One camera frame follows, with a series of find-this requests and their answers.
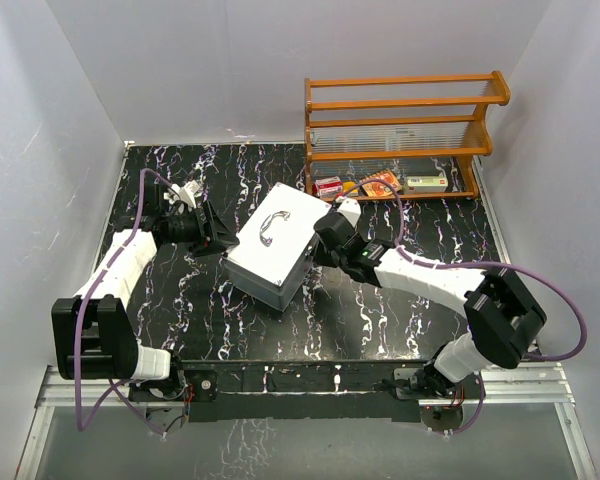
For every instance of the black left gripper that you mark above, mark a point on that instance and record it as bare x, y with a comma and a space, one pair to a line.
212, 237

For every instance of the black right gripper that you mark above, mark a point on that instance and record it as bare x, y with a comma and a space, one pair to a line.
319, 257

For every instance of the grey medicine case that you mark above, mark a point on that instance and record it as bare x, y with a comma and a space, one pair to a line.
275, 246

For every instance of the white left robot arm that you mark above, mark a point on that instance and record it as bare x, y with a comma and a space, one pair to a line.
93, 336

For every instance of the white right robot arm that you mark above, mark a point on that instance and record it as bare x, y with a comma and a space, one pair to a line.
503, 316

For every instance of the red white medicine box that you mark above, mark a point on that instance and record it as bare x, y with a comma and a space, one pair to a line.
327, 187

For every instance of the orange medicine packet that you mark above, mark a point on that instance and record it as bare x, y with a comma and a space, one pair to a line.
381, 184

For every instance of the long white medicine box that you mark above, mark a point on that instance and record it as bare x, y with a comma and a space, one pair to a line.
426, 184

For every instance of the orange wooden shelf rack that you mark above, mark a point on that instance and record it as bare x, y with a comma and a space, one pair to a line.
413, 126

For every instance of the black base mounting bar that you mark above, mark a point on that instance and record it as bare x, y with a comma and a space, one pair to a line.
294, 390

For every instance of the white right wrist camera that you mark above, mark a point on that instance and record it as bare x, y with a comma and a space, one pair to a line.
349, 208

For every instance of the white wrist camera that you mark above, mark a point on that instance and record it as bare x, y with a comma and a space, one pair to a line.
186, 193
349, 208

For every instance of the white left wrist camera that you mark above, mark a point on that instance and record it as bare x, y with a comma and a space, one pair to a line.
186, 193

